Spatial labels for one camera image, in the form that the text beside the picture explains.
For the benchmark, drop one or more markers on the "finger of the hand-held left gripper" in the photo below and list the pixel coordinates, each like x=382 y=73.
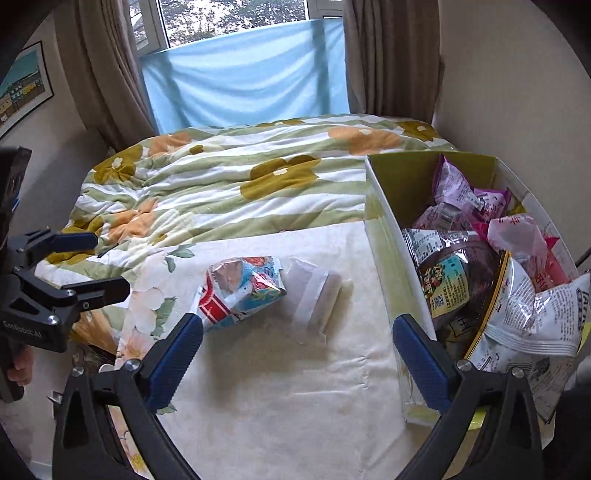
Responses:
x=76 y=242
x=101 y=290

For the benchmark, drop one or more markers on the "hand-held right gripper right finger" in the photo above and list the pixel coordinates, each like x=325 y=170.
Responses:
x=422 y=364

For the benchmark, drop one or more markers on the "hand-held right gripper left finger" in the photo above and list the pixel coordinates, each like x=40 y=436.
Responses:
x=178 y=350

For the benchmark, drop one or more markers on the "dark snack bag yellow label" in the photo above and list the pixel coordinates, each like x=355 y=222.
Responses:
x=443 y=281

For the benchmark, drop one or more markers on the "red white blue snack bag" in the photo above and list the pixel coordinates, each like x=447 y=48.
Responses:
x=240 y=290

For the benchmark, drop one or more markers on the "green cardboard box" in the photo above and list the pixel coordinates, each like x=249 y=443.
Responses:
x=392 y=258

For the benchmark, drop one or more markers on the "grey speckled corn snack bag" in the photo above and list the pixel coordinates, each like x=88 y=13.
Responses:
x=531 y=323

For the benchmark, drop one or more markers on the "pink striped snack bag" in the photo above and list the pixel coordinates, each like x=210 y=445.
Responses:
x=517 y=235

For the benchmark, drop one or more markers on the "purple snack bag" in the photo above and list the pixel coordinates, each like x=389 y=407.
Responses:
x=455 y=184

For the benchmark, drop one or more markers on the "person's left hand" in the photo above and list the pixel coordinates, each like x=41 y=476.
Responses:
x=23 y=369

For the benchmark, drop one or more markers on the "white floral tray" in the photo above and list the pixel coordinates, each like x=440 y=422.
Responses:
x=277 y=369

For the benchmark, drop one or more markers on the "clear plastic packet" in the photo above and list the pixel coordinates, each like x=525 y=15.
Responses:
x=314 y=295

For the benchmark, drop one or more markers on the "pale purple snack packet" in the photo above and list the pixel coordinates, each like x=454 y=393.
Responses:
x=443 y=217

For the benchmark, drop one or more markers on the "red pink snack packet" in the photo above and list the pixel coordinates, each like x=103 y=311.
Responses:
x=554 y=272

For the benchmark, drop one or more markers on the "floral quilt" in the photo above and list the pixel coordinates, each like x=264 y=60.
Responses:
x=231 y=184

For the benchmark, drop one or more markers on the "brown curtain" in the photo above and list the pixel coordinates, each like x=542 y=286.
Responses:
x=392 y=55
x=111 y=69

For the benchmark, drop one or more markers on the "small pink snack packet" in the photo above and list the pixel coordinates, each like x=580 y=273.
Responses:
x=494 y=201

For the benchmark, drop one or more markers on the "blue cloth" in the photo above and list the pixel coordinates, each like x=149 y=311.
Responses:
x=240 y=78

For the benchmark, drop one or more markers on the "window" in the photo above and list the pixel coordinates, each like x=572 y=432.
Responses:
x=231 y=18

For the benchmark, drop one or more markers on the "framed wall picture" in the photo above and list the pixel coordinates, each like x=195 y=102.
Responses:
x=23 y=87

